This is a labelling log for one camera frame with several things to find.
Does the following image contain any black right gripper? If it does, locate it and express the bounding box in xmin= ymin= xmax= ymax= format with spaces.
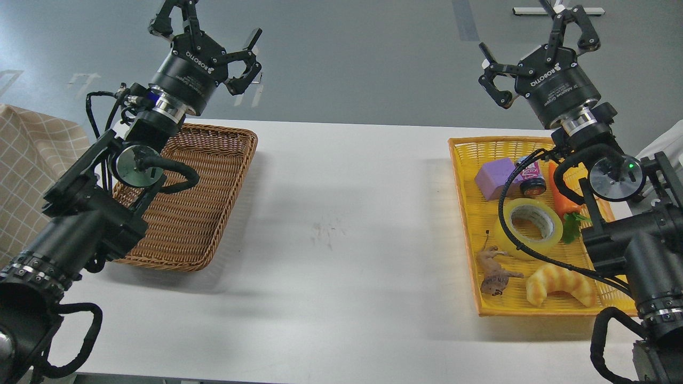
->
xmin=478 ymin=0 xmax=602 ymax=130

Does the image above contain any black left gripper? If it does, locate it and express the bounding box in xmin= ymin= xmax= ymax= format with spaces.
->
xmin=148 ymin=0 xmax=263 ymax=117

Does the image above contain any yellow tape roll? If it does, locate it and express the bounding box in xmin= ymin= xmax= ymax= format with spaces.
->
xmin=493 ymin=198 xmax=563 ymax=261

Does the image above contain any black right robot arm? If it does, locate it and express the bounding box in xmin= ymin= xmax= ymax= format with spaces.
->
xmin=480 ymin=1 xmax=682 ymax=383

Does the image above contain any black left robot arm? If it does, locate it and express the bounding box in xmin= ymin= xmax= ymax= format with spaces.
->
xmin=2 ymin=1 xmax=263 ymax=383

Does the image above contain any white bar stand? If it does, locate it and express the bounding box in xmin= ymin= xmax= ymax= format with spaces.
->
xmin=512 ymin=6 xmax=606 ymax=17

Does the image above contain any small pink can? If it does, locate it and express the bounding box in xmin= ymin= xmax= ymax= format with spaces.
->
xmin=519 ymin=161 xmax=547 ymax=198

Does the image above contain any purple block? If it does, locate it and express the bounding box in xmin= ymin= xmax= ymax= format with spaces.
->
xmin=475 ymin=157 xmax=515 ymax=201

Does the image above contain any orange toy carrot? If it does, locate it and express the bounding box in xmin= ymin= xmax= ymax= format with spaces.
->
xmin=548 ymin=162 xmax=591 ymax=244

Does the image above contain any brown wicker basket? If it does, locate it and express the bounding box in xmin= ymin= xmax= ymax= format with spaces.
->
xmin=118 ymin=123 xmax=258 ymax=272

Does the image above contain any yellow plastic basket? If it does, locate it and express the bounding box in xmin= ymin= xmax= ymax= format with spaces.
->
xmin=448 ymin=137 xmax=637 ymax=317

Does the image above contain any beige checked cloth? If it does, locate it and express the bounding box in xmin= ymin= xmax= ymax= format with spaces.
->
xmin=1 ymin=104 xmax=90 ymax=267

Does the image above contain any toy croissant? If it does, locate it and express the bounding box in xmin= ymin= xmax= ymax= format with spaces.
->
xmin=526 ymin=264 xmax=598 ymax=308

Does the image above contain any brown toy lion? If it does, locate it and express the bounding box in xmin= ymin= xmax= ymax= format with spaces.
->
xmin=476 ymin=229 xmax=525 ymax=296

